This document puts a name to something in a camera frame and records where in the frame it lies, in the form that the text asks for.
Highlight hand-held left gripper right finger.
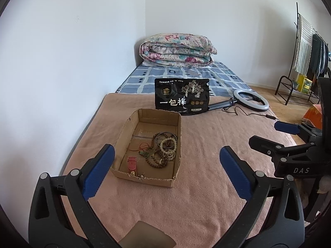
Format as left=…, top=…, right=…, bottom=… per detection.
left=219, top=146, right=306, bottom=248

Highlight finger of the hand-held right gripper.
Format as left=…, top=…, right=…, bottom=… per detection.
left=249, top=135, right=315, bottom=165
left=274, top=120, right=303, bottom=135

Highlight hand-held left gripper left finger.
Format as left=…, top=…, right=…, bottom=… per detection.
left=28, top=144, right=115, bottom=248

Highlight cardboard box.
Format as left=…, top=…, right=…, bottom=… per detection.
left=110, top=108, right=182, bottom=188

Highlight green pendant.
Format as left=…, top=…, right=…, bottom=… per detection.
left=129, top=143, right=153, bottom=158

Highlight wooden bead necklace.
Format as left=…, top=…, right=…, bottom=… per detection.
left=145, top=132, right=179, bottom=169

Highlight cream bead bracelet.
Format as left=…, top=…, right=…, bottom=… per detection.
left=159, top=137, right=177, bottom=167

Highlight orange box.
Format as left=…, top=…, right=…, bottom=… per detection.
left=302, top=104, right=323, bottom=129

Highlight yellow box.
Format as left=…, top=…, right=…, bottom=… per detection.
left=296, top=74, right=313, bottom=93

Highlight black metal rack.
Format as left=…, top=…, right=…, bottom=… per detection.
left=275, top=75, right=321, bottom=106

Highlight pink blanket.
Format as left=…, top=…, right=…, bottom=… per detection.
left=62, top=93, right=311, bottom=248

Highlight dark hanging clothes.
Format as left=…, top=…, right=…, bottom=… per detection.
left=309, top=32, right=330, bottom=79

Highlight striped towel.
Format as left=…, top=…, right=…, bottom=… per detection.
left=295, top=15, right=314, bottom=75

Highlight black snack bag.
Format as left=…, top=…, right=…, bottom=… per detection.
left=154, top=78, right=210, bottom=116

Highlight blue checked bed sheet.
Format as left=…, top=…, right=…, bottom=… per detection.
left=115, top=61, right=252, bottom=96

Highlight black clothes rack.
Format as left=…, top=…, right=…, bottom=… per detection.
left=292, top=2, right=331, bottom=78

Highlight folded floral quilt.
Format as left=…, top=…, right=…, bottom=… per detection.
left=140, top=33, right=218, bottom=67

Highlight black ring light cable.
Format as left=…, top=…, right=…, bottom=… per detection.
left=221, top=106, right=278, bottom=121

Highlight white ring light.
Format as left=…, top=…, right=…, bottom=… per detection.
left=233, top=89, right=270, bottom=112

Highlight red leather strap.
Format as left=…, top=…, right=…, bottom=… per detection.
left=127, top=156, right=138, bottom=175

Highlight black ring light stand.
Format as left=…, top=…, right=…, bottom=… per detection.
left=208, top=98, right=237, bottom=110

